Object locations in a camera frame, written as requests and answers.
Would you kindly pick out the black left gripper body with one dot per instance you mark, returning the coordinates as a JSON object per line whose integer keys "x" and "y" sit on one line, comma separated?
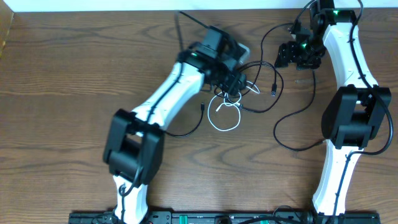
{"x": 226, "y": 81}

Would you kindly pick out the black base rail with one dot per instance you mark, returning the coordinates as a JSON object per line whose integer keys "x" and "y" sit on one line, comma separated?
{"x": 283, "y": 216}

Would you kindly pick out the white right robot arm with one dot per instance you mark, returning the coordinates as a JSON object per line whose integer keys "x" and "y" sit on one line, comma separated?
{"x": 354, "y": 114}

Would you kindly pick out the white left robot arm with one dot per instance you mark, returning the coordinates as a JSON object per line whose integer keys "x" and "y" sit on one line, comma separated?
{"x": 135, "y": 143}

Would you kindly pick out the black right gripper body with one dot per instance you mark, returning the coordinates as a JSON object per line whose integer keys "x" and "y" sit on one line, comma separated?
{"x": 306, "y": 54}

